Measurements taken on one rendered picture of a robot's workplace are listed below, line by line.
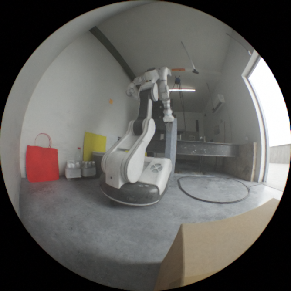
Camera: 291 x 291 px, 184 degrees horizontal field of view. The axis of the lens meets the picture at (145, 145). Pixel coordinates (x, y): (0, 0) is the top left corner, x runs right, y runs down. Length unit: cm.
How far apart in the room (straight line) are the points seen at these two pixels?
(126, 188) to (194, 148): 148
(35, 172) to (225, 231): 124
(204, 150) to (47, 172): 232
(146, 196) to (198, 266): 48
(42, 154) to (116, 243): 96
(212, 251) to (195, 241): 4
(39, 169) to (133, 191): 95
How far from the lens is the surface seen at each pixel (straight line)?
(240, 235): 25
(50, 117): 129
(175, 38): 262
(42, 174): 114
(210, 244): 21
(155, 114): 193
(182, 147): 176
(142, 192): 54
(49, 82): 142
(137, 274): 42
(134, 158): 53
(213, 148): 191
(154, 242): 50
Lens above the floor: 41
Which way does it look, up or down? 4 degrees up
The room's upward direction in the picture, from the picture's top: 5 degrees clockwise
